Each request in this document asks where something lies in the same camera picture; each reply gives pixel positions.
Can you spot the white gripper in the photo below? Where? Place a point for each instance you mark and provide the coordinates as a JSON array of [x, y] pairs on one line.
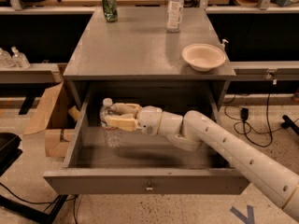
[[149, 119]]

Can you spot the clear plastic water bottle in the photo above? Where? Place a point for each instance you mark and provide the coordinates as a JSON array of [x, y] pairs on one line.
[[112, 134]]

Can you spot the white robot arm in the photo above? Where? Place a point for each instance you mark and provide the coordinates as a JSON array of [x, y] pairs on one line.
[[188, 132]]

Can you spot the grey open top drawer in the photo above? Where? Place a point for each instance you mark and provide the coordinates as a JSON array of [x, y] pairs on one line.
[[91, 167]]

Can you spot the metal drawer knob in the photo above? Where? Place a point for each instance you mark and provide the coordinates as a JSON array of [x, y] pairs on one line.
[[149, 187]]

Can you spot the right clear sanitizer bottle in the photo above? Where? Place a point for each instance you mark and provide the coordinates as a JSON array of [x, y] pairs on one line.
[[20, 59]]

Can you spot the clear sanitizer bottle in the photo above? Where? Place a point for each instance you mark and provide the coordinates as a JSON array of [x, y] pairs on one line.
[[6, 59], [20, 59]]

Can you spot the small pump dispenser bottle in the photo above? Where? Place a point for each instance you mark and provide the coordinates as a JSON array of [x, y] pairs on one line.
[[224, 44]]

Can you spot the tall labelled water bottle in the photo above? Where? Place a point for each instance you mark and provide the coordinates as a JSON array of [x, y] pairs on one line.
[[174, 15]]

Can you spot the left clear sanitizer bottle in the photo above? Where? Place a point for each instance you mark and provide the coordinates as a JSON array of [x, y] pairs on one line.
[[6, 59]]

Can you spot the grey cabinet body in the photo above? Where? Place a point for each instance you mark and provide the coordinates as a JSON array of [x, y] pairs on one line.
[[135, 60]]

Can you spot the brown cardboard box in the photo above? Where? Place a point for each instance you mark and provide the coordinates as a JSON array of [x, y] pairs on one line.
[[56, 115]]

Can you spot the white paper bowl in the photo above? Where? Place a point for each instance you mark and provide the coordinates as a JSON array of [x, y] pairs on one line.
[[203, 57]]

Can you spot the green soda can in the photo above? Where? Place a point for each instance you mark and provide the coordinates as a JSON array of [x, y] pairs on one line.
[[110, 10]]

